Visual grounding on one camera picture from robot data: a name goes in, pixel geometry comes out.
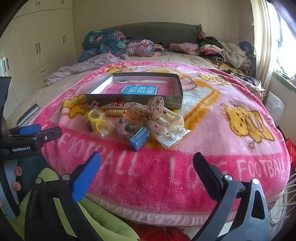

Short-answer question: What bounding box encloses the cream hair clip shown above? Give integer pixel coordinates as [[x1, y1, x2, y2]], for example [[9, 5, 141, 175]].
[[162, 111, 185, 130]]

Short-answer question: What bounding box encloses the grey bed headboard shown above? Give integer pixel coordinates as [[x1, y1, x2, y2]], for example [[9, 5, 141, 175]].
[[92, 22, 203, 48]]

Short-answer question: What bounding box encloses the pink folded garment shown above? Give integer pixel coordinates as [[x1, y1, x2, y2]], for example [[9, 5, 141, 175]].
[[169, 42, 201, 56]]

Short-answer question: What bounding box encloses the shallow cardboard box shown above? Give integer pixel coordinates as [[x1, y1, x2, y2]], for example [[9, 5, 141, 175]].
[[85, 72, 184, 109]]

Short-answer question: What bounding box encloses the yellow rings packet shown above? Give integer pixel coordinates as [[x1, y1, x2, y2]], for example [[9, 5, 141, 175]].
[[87, 109, 115, 140]]

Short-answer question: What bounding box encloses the pile of clothes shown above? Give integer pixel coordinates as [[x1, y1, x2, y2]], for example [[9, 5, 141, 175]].
[[198, 31, 258, 75]]

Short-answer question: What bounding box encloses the white plastic bag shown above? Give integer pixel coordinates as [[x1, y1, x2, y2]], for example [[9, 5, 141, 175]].
[[265, 91, 285, 126]]

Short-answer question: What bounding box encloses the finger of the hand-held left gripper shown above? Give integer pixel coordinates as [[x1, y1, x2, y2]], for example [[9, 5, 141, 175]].
[[23, 126, 63, 149], [7, 124, 42, 138]]

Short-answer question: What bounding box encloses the green windowsill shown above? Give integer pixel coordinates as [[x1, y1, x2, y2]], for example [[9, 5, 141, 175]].
[[272, 71, 296, 87]]

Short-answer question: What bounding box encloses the person's left hand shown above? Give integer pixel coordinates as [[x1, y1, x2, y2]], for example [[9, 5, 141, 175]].
[[12, 166, 23, 191]]

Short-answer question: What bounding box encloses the blue box packet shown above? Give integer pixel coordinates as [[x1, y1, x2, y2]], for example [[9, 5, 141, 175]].
[[127, 127, 151, 152]]

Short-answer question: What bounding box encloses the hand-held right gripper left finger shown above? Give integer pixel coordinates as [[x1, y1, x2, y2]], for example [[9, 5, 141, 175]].
[[24, 151, 104, 241]]

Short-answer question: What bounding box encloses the window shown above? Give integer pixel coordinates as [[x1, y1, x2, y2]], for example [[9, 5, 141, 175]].
[[266, 0, 296, 78]]

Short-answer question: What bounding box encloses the white wire rack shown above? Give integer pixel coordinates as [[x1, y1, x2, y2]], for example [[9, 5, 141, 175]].
[[269, 171, 296, 241]]

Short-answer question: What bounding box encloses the cream curtain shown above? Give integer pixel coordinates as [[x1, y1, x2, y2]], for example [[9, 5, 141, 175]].
[[252, 0, 278, 78]]

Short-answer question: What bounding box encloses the lilac crumpled sheet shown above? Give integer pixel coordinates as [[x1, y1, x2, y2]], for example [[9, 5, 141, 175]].
[[47, 53, 130, 87]]

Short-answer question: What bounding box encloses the red bag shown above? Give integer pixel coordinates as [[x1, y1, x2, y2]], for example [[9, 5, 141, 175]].
[[285, 138, 296, 163]]

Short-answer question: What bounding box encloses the dark floral quilt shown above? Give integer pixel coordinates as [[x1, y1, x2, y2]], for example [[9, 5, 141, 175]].
[[77, 30, 133, 63]]

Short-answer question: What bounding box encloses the lilac pink pajama garment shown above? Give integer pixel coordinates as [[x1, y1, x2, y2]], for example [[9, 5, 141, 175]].
[[128, 39, 165, 57]]

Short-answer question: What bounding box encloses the red cloth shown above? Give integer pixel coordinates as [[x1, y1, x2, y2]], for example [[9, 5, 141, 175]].
[[139, 226, 197, 241]]

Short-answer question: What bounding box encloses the pink printed blanket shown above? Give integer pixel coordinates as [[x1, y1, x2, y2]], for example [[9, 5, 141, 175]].
[[30, 61, 292, 223]]

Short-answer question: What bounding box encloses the cream wardrobe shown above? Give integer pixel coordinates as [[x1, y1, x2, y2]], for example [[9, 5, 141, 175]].
[[0, 0, 79, 108]]

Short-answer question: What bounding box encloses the pink fuzzy hair tie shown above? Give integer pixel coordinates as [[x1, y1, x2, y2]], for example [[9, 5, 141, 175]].
[[114, 118, 135, 138]]

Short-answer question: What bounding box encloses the polka dot fabric bow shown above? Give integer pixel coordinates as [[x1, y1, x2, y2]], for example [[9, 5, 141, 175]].
[[125, 96, 172, 138]]

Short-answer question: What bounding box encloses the dark notebook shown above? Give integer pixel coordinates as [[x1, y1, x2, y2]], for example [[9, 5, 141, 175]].
[[17, 103, 40, 127]]

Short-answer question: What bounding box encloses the lime green cloth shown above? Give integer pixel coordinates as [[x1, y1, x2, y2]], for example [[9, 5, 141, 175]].
[[9, 167, 140, 241]]

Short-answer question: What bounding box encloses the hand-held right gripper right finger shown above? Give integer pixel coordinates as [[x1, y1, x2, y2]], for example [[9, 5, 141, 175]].
[[192, 152, 271, 241]]

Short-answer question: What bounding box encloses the white earring card packet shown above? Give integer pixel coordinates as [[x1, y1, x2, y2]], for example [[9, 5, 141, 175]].
[[154, 126, 191, 149]]

